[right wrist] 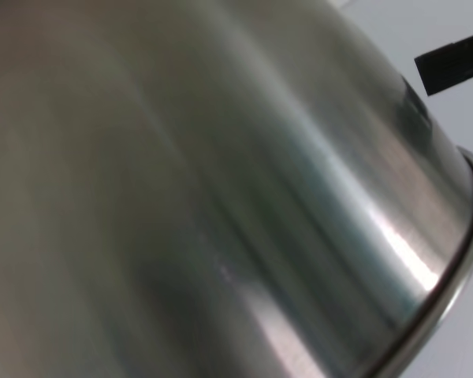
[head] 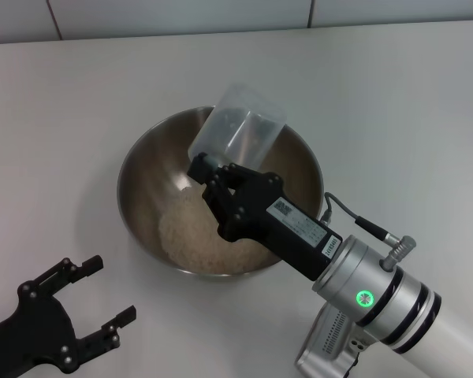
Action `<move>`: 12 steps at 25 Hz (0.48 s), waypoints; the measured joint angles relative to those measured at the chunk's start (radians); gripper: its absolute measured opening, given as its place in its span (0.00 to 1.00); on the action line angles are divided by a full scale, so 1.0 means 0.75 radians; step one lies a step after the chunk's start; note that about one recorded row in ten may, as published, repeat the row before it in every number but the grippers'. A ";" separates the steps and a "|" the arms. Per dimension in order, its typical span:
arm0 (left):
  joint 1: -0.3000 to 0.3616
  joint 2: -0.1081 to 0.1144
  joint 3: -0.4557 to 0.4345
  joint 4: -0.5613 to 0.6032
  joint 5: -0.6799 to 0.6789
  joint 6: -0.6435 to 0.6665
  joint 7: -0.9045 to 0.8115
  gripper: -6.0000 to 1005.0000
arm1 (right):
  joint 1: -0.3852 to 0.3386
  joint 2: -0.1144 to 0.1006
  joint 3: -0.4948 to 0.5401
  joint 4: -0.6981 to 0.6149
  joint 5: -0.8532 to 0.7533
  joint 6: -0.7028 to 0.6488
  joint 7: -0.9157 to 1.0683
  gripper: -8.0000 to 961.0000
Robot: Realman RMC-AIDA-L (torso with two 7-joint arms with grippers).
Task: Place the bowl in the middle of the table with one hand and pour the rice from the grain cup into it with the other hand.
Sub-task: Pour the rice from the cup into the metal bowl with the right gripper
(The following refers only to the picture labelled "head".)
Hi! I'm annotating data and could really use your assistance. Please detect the clear plastic cup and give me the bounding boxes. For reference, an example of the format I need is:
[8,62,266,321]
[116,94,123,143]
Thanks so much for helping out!
[188,82,288,171]

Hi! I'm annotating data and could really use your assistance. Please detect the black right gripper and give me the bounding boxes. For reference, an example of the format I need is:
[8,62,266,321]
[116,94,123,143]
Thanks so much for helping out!
[186,152,343,282]

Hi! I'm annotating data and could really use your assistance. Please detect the stainless steel mixing bowl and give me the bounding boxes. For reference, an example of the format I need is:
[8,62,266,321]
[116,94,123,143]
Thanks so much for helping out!
[116,104,325,277]

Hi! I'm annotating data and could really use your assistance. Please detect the white rice grains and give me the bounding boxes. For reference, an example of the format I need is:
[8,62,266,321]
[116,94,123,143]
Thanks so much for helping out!
[157,184,280,276]

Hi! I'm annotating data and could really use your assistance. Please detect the right gripper cable with plug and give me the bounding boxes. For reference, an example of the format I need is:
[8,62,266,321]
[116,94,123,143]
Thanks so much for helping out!
[318,191,418,273]

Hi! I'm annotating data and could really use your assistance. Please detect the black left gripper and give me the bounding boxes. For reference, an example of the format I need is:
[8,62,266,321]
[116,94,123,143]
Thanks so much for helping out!
[0,254,138,378]

